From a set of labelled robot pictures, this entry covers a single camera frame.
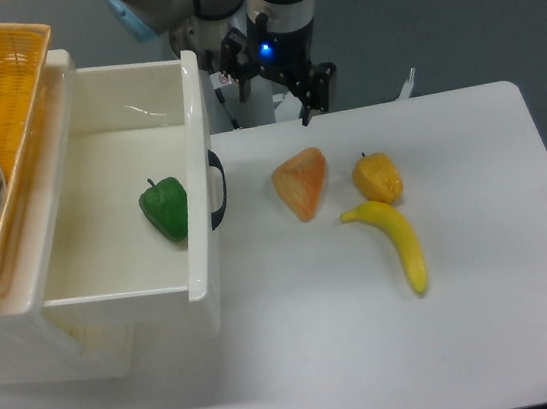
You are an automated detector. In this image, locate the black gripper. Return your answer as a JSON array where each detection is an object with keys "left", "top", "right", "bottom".
[{"left": 219, "top": 0, "right": 337, "bottom": 127}]

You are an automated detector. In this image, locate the green toy bell pepper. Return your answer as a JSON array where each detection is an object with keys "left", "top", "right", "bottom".
[{"left": 138, "top": 176, "right": 188, "bottom": 243}]

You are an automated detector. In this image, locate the yellow toy banana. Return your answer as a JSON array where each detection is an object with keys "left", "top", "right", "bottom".
[{"left": 339, "top": 201, "right": 429, "bottom": 296}]

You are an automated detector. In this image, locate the white top drawer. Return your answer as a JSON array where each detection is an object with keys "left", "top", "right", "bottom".
[{"left": 43, "top": 51, "right": 226, "bottom": 337}]

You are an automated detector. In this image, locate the white table bracket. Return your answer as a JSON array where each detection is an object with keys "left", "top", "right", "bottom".
[{"left": 397, "top": 67, "right": 416, "bottom": 100}]

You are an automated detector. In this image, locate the white drawer cabinet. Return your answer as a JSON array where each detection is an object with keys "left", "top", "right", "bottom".
[{"left": 0, "top": 49, "right": 135, "bottom": 386}]

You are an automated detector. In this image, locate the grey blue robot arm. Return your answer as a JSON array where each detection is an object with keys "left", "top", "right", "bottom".
[{"left": 106, "top": 0, "right": 337, "bottom": 126}]

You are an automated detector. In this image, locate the orange toy bread wedge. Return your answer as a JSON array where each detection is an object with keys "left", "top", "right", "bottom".
[{"left": 271, "top": 147, "right": 327, "bottom": 222}]

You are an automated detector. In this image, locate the yellow toy bell pepper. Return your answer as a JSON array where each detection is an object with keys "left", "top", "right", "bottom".
[{"left": 351, "top": 152, "right": 404, "bottom": 204}]

